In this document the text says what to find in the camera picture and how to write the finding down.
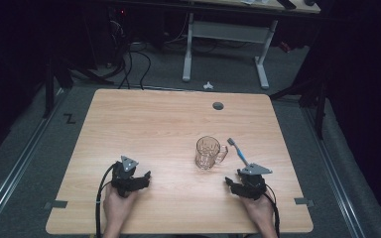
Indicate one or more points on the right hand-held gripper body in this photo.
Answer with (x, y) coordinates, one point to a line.
(254, 185)

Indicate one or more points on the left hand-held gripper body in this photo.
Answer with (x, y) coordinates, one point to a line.
(122, 178)

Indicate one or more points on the blue toothbrush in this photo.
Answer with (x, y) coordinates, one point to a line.
(239, 152)

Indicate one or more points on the clear glass mug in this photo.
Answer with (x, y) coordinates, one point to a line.
(206, 153)

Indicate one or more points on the person's right hand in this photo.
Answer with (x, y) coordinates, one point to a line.
(263, 211)

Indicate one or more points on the person's left hand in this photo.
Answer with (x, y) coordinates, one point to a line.
(115, 210)

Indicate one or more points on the grey tape strip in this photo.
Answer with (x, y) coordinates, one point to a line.
(58, 204)
(303, 201)

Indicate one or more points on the grey round table grommet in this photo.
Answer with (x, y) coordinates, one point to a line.
(218, 106)

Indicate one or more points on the black metal stand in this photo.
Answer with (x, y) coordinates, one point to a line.
(320, 112)
(48, 92)

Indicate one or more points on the small white floor object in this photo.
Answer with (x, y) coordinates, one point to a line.
(208, 86)

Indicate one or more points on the small red object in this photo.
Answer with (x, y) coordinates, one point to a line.
(285, 47)

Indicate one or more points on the dark equipment with red light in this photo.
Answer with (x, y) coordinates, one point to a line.
(119, 20)

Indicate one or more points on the black object on desk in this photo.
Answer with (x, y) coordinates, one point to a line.
(287, 4)

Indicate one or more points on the metal floor rail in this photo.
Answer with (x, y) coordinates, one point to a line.
(337, 178)
(16, 172)

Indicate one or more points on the wooden desk white metal frame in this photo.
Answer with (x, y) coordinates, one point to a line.
(231, 32)

